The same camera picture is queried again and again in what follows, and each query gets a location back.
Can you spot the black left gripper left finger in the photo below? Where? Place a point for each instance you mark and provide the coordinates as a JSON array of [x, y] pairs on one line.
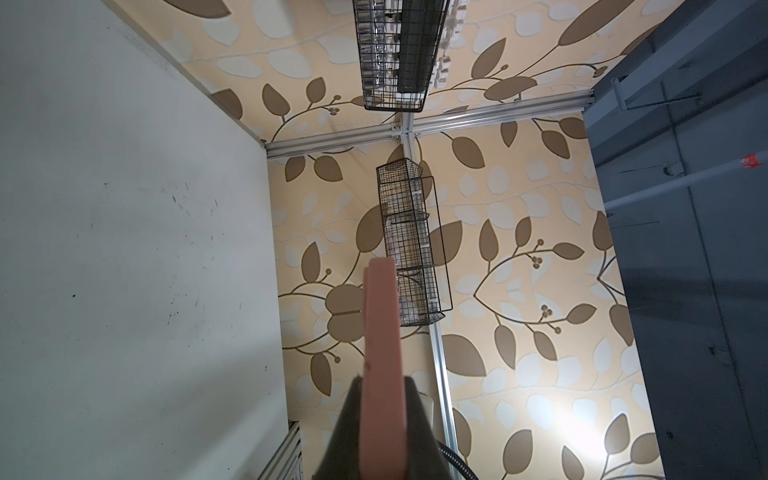
[[341, 459]]

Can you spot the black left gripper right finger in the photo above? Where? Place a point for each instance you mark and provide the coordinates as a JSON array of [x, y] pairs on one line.
[[425, 461]]

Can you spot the phone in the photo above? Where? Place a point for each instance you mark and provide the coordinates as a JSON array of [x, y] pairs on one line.
[[383, 419]]

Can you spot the right wall wire basket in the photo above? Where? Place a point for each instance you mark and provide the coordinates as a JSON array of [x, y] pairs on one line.
[[414, 240]]

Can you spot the wall wire basket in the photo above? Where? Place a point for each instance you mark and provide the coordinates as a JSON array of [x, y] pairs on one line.
[[402, 50], [414, 240]]

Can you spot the back wall wire basket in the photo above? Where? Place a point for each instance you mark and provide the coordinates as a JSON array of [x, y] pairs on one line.
[[402, 50]]

